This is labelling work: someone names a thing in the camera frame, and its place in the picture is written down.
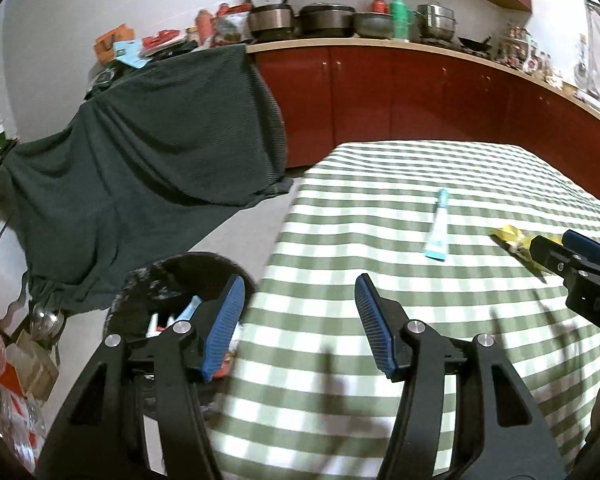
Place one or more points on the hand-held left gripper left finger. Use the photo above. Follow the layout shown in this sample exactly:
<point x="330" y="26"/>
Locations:
<point x="225" y="325"/>

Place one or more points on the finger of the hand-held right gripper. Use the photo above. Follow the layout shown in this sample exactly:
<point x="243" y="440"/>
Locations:
<point x="555" y="257"/>
<point x="592" y="252"/>

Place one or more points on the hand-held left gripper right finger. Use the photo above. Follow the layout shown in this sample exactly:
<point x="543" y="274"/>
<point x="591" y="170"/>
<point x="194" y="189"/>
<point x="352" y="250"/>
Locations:
<point x="375" y="325"/>

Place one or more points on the white blue wrapper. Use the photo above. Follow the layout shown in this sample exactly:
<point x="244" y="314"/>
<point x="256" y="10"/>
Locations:
<point x="190" y="309"/>

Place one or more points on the yellow wrapper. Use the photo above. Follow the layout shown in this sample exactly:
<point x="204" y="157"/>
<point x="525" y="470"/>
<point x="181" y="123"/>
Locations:
<point x="511" y="239"/>

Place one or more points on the black trash bin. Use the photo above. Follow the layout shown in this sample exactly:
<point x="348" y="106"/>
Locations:
<point x="170" y="280"/>

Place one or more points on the blue white toothpaste tube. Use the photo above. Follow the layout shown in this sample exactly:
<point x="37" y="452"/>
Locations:
<point x="437" y="227"/>

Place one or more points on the green checked tablecloth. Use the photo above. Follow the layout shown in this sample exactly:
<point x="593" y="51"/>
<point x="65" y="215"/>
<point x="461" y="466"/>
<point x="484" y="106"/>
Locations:
<point x="430" y="170"/>

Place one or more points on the steel ladle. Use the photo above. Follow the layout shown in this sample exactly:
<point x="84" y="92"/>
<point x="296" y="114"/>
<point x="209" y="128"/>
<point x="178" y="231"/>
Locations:
<point x="47" y="321"/>

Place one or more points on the dark green cloth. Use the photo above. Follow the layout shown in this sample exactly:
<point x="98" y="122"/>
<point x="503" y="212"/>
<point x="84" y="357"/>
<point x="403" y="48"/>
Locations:
<point x="155" y="150"/>

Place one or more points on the cardboard box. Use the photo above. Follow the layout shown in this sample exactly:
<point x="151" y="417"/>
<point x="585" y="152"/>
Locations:
<point x="35" y="371"/>

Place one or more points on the row of spice jars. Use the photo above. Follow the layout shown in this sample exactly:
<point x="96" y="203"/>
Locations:
<point x="525" y="57"/>

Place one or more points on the red base cabinets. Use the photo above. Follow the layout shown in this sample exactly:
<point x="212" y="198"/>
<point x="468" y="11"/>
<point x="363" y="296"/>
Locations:
<point x="430" y="95"/>

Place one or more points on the black wok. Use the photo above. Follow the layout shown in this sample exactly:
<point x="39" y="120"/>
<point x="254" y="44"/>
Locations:
<point x="475" y="45"/>

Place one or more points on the red white packets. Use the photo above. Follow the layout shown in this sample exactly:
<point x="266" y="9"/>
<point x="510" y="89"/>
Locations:
<point x="7" y="400"/>

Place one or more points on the steel steamer pot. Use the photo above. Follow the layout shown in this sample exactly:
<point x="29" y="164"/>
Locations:
<point x="436" y="21"/>

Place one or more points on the wooden kitchen countertop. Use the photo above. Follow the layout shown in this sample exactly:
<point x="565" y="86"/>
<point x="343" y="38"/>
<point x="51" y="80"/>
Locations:
<point x="355" y="42"/>

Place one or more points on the green bottle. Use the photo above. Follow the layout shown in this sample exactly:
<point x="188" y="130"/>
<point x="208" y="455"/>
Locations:
<point x="401" y="17"/>

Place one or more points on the light blue card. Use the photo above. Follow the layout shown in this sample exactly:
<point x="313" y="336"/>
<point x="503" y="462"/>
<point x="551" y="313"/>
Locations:
<point x="131" y="55"/>

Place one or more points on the red plastic packet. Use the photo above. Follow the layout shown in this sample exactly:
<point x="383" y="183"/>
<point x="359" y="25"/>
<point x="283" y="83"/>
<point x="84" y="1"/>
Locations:
<point x="165" y="41"/>

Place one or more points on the dark metal bowl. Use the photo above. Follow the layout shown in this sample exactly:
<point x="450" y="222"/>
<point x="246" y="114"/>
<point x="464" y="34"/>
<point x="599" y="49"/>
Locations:
<point x="372" y="24"/>

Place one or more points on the printed snack bag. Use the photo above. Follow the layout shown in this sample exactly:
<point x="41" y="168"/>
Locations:
<point x="228" y="25"/>

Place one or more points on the orange bottle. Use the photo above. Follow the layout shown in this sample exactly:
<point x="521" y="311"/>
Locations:
<point x="205" y="24"/>

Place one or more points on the orange bag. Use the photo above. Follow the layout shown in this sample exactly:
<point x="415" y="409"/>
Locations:
<point x="110" y="42"/>

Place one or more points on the red bottle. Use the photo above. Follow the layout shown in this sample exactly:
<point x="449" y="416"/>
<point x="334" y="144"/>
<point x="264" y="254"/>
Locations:
<point x="378" y="4"/>

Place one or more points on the black cooking pot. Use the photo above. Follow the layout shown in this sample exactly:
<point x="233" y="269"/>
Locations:
<point x="325" y="19"/>

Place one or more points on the silver rice cooker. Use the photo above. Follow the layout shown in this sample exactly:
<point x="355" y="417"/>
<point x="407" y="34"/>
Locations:
<point x="270" y="12"/>

